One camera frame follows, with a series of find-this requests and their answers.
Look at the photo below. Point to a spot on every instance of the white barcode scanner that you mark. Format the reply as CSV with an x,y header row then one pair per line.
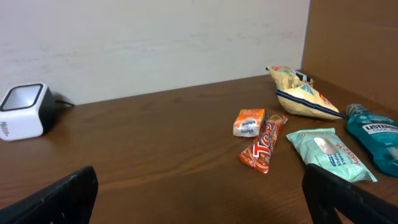
x,y
27,111

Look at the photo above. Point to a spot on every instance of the large beige snack bag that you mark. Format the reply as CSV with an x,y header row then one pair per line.
x,y
297,95

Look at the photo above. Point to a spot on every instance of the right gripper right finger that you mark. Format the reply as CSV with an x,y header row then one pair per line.
x,y
327,194

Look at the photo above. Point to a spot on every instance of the teal blue snack packet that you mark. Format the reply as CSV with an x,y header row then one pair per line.
x,y
377,135

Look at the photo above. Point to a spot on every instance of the small orange snack box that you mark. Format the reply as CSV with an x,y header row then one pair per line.
x,y
248,123

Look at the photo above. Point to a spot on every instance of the teal wet wipes pack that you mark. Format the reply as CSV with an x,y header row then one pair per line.
x,y
325,149

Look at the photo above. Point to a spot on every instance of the red brown candy bar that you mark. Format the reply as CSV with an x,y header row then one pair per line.
x,y
258,154

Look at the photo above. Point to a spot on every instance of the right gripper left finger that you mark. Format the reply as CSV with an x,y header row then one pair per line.
x,y
68,200

